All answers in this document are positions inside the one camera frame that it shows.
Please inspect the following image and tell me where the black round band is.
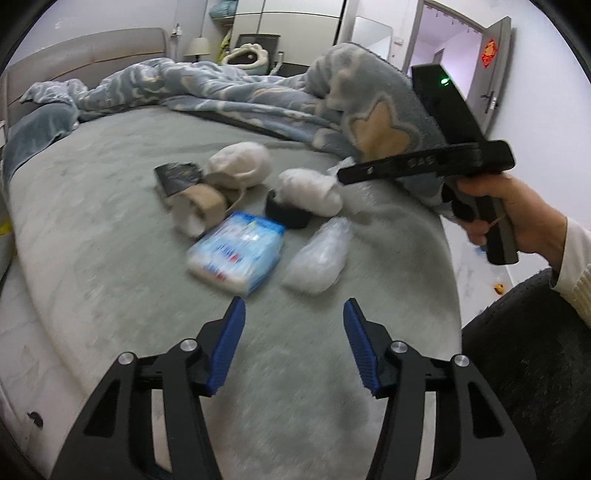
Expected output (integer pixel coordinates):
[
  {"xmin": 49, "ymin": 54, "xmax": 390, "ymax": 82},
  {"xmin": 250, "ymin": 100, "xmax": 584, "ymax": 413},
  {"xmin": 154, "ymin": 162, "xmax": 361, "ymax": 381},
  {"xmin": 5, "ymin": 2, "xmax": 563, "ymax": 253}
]
[{"xmin": 264, "ymin": 190, "xmax": 312, "ymax": 230}]

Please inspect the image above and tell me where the brown cardboard tape roll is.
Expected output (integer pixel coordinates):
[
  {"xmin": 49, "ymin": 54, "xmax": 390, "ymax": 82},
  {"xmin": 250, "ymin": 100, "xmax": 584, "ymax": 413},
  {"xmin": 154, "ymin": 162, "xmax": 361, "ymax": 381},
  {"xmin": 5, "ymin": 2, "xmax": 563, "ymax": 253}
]
[{"xmin": 171, "ymin": 183, "xmax": 245, "ymax": 239}]

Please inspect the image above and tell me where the grey bedroom door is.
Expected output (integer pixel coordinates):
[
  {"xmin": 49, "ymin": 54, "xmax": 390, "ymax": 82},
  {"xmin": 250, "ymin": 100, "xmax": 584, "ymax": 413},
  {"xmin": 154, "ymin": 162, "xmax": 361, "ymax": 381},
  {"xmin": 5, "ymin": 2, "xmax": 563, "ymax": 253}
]
[{"xmin": 467, "ymin": 16, "xmax": 512, "ymax": 135}]

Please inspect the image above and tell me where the blue white tissue pack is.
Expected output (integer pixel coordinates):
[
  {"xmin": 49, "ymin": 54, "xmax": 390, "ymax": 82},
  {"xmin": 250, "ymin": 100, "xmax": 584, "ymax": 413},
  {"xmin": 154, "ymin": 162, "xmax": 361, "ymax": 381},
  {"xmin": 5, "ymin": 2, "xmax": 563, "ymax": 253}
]
[{"xmin": 186, "ymin": 211, "xmax": 286, "ymax": 296}]

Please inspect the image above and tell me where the cream plush pet bed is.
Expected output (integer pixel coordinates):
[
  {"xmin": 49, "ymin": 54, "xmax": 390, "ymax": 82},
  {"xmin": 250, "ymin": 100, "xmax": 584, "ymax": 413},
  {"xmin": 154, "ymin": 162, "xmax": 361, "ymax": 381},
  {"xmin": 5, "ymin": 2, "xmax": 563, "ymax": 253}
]
[{"xmin": 221, "ymin": 43, "xmax": 270, "ymax": 75}]

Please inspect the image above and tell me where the white bedside lamp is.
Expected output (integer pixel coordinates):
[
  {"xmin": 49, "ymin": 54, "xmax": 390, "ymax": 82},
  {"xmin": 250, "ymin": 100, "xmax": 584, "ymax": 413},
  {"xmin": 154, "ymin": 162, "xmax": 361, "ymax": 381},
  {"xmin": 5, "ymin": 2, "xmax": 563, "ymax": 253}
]
[{"xmin": 183, "ymin": 37, "xmax": 211, "ymax": 62}]

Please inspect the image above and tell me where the blue patterned fleece blanket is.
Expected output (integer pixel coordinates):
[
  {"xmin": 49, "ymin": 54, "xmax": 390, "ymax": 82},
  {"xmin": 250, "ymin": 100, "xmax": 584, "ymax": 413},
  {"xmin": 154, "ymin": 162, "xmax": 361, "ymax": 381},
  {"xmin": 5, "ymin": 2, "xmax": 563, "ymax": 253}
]
[{"xmin": 20, "ymin": 42, "xmax": 456, "ymax": 214}]

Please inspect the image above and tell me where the clear plastic bag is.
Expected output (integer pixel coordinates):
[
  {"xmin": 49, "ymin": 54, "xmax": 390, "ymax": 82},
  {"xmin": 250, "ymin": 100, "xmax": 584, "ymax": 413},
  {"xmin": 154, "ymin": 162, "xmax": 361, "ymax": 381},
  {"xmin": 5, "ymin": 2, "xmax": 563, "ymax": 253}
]
[{"xmin": 283, "ymin": 217, "xmax": 353, "ymax": 295}]

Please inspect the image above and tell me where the black face tissue pack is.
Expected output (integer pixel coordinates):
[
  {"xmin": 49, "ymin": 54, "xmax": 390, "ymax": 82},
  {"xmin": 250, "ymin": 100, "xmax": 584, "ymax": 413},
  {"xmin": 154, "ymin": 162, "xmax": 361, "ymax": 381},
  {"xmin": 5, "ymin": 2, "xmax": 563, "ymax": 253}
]
[{"xmin": 153, "ymin": 163, "xmax": 204, "ymax": 201}]

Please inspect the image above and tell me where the white wardrobe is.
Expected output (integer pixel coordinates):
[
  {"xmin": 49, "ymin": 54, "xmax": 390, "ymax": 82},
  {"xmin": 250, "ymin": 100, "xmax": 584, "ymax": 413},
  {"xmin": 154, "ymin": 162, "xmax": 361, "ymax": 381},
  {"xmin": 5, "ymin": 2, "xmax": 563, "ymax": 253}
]
[{"xmin": 231, "ymin": 0, "xmax": 346, "ymax": 47}]

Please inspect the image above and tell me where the white knit right sleeve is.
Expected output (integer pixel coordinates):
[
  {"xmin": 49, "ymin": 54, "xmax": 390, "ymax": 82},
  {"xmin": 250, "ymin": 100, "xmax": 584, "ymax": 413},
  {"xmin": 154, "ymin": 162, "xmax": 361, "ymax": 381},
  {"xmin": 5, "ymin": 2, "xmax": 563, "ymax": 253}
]
[{"xmin": 552, "ymin": 218, "xmax": 591, "ymax": 326}]

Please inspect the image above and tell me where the right hand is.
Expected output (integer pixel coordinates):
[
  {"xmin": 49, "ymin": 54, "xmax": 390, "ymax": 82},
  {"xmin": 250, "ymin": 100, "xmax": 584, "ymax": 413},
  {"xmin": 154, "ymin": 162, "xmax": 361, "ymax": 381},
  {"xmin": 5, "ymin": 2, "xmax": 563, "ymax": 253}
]
[{"xmin": 457, "ymin": 173, "xmax": 567, "ymax": 271}]

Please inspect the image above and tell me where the white glove ball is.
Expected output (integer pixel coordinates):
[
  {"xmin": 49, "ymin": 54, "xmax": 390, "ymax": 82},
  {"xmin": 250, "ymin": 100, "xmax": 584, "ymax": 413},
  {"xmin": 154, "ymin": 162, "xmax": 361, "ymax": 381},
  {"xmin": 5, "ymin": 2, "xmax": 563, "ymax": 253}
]
[
  {"xmin": 204, "ymin": 142, "xmax": 273, "ymax": 190},
  {"xmin": 276, "ymin": 168, "xmax": 344, "ymax": 218}
]

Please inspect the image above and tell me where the grey blue pillow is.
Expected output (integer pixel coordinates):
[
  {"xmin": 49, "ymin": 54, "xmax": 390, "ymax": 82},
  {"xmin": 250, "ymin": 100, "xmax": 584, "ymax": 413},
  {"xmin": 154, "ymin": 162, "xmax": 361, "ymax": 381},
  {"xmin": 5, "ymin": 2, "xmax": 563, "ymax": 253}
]
[{"xmin": 2, "ymin": 103, "xmax": 78, "ymax": 184}]

